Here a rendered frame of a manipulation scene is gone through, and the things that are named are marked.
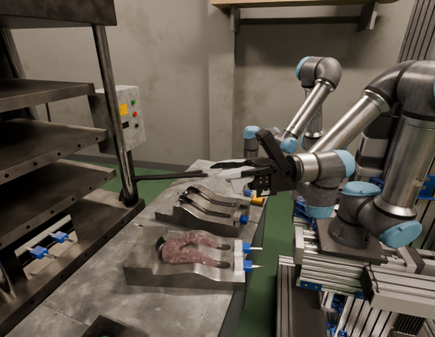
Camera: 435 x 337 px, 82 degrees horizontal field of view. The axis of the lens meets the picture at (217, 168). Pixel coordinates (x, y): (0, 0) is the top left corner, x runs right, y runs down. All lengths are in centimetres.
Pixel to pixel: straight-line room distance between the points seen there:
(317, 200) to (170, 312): 71
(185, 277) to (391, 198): 79
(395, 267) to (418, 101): 65
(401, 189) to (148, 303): 97
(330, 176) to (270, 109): 261
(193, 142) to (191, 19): 149
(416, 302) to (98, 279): 121
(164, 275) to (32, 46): 401
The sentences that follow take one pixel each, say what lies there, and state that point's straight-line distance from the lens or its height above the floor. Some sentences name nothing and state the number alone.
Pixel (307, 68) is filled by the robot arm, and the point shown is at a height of 162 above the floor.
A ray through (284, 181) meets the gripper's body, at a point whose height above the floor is 141.
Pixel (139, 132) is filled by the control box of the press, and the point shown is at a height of 116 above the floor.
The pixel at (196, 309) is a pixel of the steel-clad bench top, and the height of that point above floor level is 80.
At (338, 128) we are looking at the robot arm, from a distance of 84.
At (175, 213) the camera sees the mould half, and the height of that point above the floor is 88.
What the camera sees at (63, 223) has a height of 93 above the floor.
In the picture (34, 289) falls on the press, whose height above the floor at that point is 79.
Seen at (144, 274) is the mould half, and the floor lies 87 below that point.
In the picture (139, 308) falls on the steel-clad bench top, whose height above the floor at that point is 80.
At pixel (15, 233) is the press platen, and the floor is 102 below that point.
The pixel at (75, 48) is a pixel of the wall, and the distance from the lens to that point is 417.
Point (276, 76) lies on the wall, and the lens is 319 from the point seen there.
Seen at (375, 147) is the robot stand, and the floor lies 134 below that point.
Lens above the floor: 172
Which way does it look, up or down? 26 degrees down
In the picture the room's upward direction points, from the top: straight up
